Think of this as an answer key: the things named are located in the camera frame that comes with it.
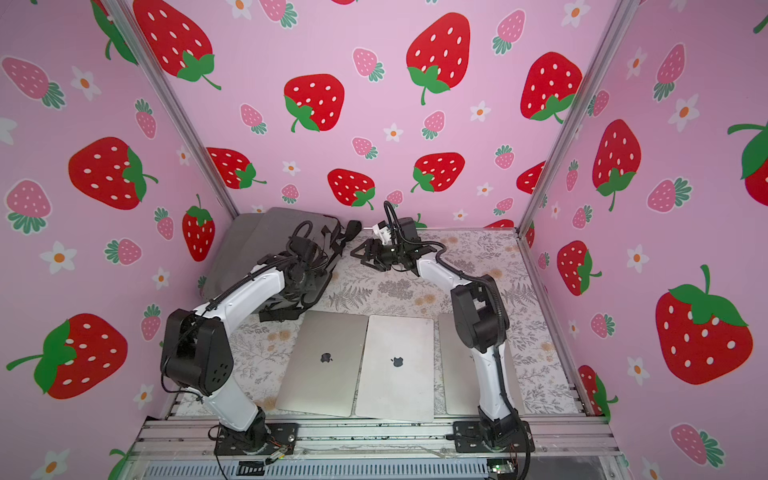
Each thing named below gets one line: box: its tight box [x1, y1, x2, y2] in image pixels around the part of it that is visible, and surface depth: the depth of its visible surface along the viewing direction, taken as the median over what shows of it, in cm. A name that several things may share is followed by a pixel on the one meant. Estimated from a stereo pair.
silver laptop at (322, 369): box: [276, 310, 369, 417], surface depth 87 cm
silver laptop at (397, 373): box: [355, 315, 434, 423], surface depth 87 cm
